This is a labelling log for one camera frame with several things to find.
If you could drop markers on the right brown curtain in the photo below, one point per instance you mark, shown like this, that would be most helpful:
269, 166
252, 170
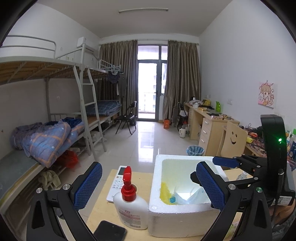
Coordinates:
182, 75

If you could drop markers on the white remote control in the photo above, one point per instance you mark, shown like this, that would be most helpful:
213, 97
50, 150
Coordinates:
117, 184

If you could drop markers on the white air conditioner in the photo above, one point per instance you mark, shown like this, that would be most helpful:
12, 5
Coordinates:
83, 41

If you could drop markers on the green bottle on desk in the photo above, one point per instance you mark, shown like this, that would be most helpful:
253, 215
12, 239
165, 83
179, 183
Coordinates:
218, 107

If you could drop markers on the white kettle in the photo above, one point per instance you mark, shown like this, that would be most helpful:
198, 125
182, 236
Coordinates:
182, 131

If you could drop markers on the white styrofoam box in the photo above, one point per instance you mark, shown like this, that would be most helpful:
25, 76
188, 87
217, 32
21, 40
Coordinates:
178, 207

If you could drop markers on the black folding chair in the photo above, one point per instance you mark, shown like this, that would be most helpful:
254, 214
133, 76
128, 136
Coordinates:
129, 118

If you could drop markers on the blue lined waste bin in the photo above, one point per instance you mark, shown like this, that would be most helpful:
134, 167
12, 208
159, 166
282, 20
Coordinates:
195, 150

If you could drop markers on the brown curtain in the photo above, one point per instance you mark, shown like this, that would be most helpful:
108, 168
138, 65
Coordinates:
182, 75
120, 84

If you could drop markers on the floral tissue pack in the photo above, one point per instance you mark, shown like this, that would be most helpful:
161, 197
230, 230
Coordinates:
232, 229

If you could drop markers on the blue spray bottle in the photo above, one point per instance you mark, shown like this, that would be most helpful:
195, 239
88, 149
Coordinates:
242, 176

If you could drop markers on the black smartphone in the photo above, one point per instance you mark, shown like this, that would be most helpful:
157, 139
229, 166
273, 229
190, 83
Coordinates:
107, 231

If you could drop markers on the wooden desk with drawers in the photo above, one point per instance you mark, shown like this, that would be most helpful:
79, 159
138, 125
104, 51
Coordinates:
206, 130

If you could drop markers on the red bag under bed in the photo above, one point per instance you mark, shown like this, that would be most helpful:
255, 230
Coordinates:
68, 159

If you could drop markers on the anime wall picture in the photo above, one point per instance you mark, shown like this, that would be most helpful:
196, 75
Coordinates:
267, 94

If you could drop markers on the ceiling tube light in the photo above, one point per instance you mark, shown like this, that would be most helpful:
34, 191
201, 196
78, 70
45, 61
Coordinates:
142, 9

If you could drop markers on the balcony glass door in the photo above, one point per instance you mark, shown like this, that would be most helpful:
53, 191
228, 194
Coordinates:
152, 75

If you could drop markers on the white lotion pump bottle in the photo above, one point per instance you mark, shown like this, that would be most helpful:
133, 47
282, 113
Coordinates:
132, 210

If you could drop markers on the orange floor container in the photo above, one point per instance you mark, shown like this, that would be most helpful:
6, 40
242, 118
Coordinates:
166, 124

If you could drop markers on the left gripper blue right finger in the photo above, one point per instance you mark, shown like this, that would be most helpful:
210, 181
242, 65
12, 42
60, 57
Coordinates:
231, 197

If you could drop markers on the left brown curtain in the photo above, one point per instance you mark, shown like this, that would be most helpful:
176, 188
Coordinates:
120, 84

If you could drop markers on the metal bunk bed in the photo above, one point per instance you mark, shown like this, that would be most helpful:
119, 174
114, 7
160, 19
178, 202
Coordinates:
39, 85

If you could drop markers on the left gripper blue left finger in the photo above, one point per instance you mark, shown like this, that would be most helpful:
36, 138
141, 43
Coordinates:
46, 206

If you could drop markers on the wooden smiley chair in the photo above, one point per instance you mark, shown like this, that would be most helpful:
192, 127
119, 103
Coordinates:
233, 141

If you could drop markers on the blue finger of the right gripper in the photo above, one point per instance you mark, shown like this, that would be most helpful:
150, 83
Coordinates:
225, 162
194, 178

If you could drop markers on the blue plaid quilt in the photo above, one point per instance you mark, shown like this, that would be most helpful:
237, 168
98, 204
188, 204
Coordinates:
46, 142

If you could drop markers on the yellow mesh sponge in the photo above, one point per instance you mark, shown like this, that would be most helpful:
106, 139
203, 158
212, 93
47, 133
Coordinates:
165, 195

